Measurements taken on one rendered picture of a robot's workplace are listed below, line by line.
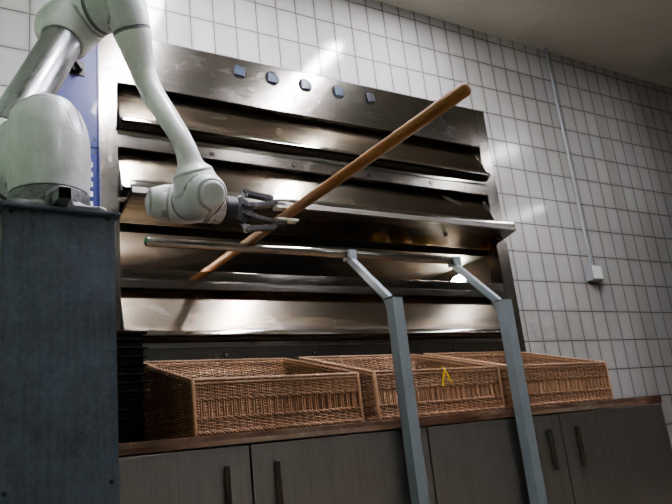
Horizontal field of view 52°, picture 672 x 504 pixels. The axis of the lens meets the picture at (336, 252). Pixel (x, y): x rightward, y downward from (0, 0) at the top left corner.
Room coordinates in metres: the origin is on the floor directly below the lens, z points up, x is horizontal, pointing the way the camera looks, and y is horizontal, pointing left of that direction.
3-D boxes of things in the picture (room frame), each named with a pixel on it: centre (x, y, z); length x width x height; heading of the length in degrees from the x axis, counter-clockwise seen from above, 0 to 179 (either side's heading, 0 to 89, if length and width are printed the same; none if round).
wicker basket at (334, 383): (2.22, 0.33, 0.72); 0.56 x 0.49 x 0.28; 124
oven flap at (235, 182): (2.76, -0.02, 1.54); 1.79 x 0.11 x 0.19; 123
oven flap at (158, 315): (2.76, -0.02, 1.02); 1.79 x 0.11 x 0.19; 123
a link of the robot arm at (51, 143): (1.30, 0.57, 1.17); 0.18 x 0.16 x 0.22; 67
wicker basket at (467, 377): (2.54, -0.17, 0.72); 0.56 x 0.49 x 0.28; 124
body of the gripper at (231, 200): (1.85, 0.27, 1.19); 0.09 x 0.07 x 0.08; 123
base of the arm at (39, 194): (1.28, 0.55, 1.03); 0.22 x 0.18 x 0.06; 35
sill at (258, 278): (2.78, 0.00, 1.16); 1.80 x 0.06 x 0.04; 123
